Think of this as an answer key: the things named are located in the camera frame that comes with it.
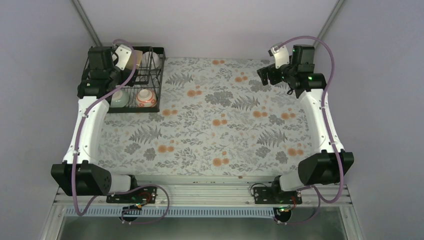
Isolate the red patterned white bowl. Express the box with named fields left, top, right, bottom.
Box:
left=135, top=89, right=158, bottom=108

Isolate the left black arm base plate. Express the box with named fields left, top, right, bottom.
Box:
left=106, top=186, right=157, bottom=205

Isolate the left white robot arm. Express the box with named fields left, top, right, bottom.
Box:
left=51, top=44, right=140, bottom=203

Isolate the pale green bowl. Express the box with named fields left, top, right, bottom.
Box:
left=110, top=89, right=130, bottom=108

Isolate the grey slotted cable duct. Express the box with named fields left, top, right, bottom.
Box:
left=64, top=206, right=275, bottom=218

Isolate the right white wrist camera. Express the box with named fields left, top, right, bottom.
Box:
left=268, top=45, right=290, bottom=69

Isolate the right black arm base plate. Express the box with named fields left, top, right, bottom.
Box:
left=251, top=186, right=303, bottom=205

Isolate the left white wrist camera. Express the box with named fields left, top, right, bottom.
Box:
left=114, top=44, right=133, bottom=71

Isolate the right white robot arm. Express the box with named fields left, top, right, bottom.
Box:
left=257, top=43, right=354, bottom=204

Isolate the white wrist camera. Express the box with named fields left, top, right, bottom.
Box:
left=268, top=45, right=290, bottom=69
left=114, top=44, right=133, bottom=71

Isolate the black wire dish rack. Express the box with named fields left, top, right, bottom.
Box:
left=81, top=46, right=166, bottom=115

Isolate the aluminium rail frame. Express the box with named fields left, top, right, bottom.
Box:
left=39, top=175, right=365, bottom=240

